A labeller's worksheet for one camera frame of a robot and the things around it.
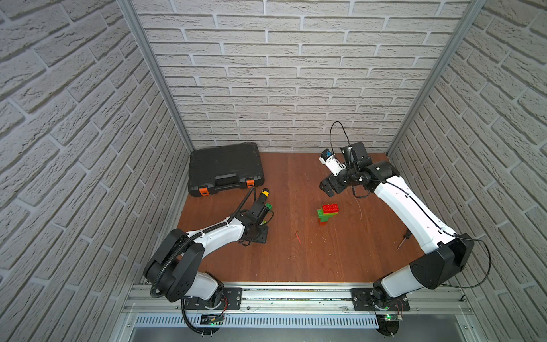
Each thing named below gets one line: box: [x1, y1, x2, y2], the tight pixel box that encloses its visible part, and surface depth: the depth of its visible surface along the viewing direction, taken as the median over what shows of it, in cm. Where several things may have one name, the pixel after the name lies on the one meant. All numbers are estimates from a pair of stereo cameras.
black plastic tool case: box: [188, 141, 265, 197], surface depth 103 cm
